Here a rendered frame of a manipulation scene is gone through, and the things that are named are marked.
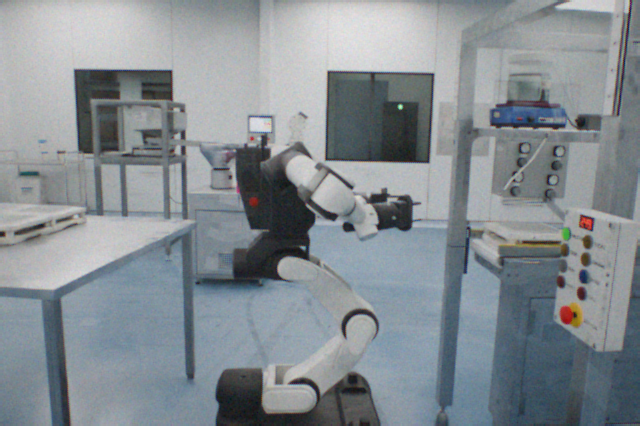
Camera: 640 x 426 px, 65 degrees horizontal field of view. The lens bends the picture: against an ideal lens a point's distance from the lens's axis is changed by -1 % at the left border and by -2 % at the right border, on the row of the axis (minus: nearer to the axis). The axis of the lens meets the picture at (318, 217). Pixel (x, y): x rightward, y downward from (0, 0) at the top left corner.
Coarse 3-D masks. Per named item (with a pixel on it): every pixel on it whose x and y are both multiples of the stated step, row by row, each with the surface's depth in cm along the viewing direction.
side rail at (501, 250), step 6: (498, 246) 177; (504, 246) 176; (510, 246) 176; (516, 246) 176; (522, 246) 176; (528, 246) 177; (534, 246) 177; (540, 246) 177; (546, 246) 177; (552, 246) 177; (558, 246) 177; (498, 252) 177; (504, 252) 176; (510, 252) 177; (516, 252) 177; (522, 252) 177; (528, 252) 177; (534, 252) 177; (540, 252) 177; (546, 252) 177; (552, 252) 178; (558, 252) 178; (636, 252) 180
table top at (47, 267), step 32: (96, 224) 234; (128, 224) 236; (160, 224) 237; (192, 224) 243; (0, 256) 175; (32, 256) 176; (64, 256) 177; (96, 256) 178; (128, 256) 183; (0, 288) 144; (32, 288) 143; (64, 288) 147
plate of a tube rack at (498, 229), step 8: (488, 224) 197; (496, 224) 196; (496, 232) 189; (504, 232) 182; (512, 232) 182; (520, 232) 181; (528, 232) 181; (536, 232) 182; (560, 232) 184; (536, 240) 179; (544, 240) 179; (552, 240) 179; (560, 240) 179
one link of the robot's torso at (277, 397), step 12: (264, 372) 197; (276, 372) 205; (264, 384) 192; (276, 384) 206; (288, 384) 189; (300, 384) 189; (264, 396) 187; (276, 396) 187; (288, 396) 188; (300, 396) 188; (312, 396) 189; (264, 408) 189; (276, 408) 188; (288, 408) 189; (300, 408) 189
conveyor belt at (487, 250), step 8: (480, 240) 201; (472, 248) 201; (480, 248) 193; (488, 248) 189; (496, 248) 188; (488, 256) 185; (496, 256) 179; (504, 256) 178; (512, 256) 179; (520, 256) 179; (528, 256) 179; (536, 256) 179; (544, 256) 179; (552, 256) 180; (560, 256) 180; (496, 264) 179
